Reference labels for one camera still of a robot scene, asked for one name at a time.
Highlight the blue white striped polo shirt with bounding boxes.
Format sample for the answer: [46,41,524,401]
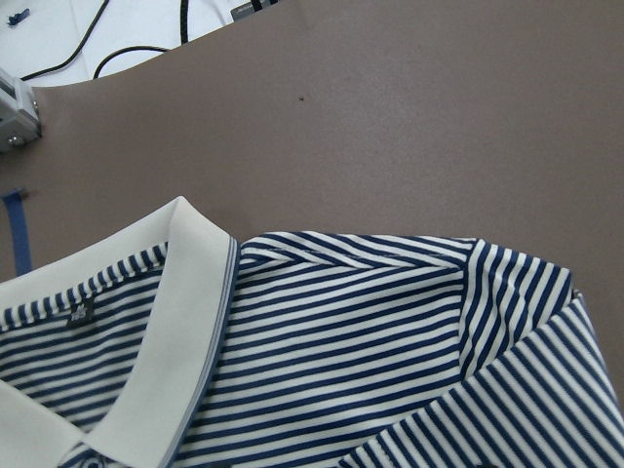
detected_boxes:
[1,198,623,467]

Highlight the aluminium frame post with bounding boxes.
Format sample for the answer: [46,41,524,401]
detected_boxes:
[1,69,42,153]

